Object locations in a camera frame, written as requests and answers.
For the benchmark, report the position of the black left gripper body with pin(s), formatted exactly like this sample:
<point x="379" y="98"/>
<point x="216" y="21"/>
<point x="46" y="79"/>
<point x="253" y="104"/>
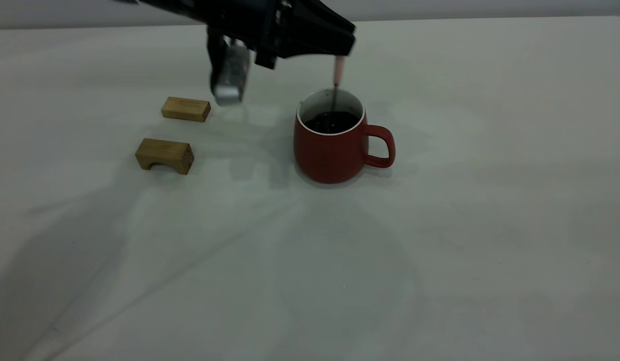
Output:
<point x="254" y="25"/>

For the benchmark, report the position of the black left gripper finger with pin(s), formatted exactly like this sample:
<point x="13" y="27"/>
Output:
<point x="320" y="20"/>
<point x="315" y="45"/>

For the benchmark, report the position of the red ceramic mug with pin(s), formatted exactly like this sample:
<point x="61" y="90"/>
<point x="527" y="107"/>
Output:
<point x="330" y="155"/>

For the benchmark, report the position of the dark coffee liquid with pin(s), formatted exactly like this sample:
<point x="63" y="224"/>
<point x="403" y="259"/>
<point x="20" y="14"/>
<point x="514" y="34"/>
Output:
<point x="322" y="125"/>

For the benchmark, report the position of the flat wooden block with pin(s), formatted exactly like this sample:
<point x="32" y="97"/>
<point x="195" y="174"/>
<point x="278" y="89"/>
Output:
<point x="187" y="109"/>

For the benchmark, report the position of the arched wooden block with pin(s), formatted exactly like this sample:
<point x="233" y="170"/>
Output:
<point x="164" y="153"/>

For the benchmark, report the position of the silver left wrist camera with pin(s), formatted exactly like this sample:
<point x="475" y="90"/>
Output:
<point x="232" y="75"/>

